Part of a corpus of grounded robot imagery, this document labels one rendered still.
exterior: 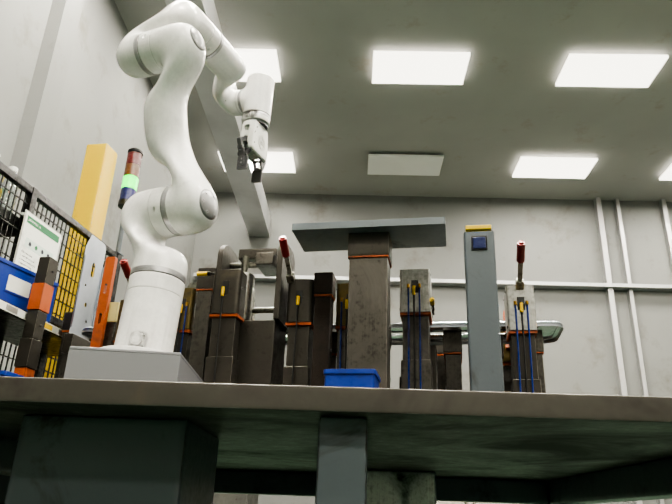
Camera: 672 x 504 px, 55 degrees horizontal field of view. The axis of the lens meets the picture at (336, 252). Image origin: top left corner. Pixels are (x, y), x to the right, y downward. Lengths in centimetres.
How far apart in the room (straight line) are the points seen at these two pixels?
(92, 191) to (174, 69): 146
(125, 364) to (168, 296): 18
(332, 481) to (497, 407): 28
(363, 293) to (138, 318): 50
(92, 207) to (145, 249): 147
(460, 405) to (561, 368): 1022
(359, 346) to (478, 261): 34
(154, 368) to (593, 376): 1039
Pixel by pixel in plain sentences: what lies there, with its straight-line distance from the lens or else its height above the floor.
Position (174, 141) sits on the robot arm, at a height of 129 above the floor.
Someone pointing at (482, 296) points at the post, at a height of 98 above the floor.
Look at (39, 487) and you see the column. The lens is 128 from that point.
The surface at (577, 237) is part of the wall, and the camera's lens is 1213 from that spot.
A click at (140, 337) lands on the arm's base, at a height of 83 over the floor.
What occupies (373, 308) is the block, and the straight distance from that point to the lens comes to 149.
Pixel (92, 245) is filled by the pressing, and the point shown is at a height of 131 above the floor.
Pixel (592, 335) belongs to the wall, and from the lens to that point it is 1157.
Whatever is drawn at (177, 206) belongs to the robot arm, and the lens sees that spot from 146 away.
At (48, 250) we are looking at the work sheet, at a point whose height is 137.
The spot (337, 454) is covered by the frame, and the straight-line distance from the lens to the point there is 107.
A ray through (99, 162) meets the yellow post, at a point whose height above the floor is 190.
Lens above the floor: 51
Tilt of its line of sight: 22 degrees up
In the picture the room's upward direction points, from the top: 2 degrees clockwise
